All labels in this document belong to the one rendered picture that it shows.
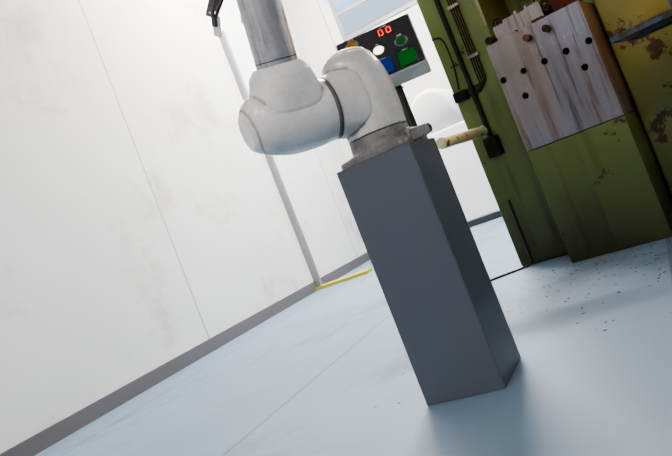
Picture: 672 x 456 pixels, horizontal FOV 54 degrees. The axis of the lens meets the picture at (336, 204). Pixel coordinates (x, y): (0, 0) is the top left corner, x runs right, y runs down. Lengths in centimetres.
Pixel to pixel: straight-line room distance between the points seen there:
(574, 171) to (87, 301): 254
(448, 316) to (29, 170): 276
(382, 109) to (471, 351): 60
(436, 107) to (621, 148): 345
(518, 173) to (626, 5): 77
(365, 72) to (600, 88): 122
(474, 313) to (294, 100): 63
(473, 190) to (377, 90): 429
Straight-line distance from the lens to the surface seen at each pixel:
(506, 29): 276
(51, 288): 368
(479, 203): 582
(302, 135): 150
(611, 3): 280
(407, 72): 274
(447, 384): 162
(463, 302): 154
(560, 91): 264
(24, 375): 349
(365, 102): 156
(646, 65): 278
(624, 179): 262
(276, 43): 152
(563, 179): 267
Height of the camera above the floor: 50
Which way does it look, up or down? 1 degrees up
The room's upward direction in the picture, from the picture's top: 21 degrees counter-clockwise
